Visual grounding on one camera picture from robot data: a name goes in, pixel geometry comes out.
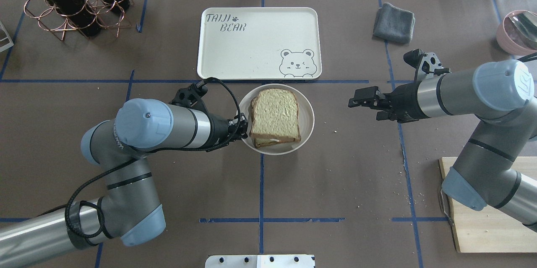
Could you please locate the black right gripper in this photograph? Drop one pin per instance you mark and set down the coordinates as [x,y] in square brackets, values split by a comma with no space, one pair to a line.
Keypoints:
[405,99]

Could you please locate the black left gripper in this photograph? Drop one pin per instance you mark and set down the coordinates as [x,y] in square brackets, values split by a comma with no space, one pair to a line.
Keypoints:
[218,129]

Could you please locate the bread slice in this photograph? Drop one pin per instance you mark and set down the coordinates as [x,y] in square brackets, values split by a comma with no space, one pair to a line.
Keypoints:
[274,112]
[261,141]

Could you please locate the white round plate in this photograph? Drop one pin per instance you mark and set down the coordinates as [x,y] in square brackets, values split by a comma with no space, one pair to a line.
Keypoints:
[306,121]

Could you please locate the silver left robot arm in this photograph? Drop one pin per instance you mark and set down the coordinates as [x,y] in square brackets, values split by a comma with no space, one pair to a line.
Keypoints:
[352,167]

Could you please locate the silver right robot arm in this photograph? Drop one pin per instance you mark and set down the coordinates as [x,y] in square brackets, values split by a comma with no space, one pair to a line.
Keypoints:
[501,96]

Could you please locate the white bear tray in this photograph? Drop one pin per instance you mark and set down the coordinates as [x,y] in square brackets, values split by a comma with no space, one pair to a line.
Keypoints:
[259,43]

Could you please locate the grey folded cloth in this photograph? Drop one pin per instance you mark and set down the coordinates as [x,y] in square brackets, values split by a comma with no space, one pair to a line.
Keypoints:
[394,24]

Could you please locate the pink bowl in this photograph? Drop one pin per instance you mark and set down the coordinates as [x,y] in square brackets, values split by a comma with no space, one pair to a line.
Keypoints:
[506,43]

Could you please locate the metal scoop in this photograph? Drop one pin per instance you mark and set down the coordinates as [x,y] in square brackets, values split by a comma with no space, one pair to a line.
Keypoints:
[522,27]

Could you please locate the wooden cutting board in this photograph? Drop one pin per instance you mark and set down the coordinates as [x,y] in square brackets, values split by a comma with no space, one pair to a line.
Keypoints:
[486,231]

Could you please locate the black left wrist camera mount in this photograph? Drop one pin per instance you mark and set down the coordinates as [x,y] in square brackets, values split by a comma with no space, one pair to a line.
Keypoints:
[191,97]

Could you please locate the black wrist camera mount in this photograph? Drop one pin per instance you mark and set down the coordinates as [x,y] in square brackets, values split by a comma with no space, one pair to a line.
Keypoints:
[427,65]
[191,97]

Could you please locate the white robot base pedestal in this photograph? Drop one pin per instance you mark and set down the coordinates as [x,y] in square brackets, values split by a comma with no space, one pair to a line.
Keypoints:
[261,261]

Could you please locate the copper wire bottle rack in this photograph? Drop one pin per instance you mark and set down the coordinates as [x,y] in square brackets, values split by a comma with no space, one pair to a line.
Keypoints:
[50,20]

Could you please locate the white wire cup rack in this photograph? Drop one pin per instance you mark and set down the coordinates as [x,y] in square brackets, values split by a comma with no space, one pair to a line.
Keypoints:
[5,39]

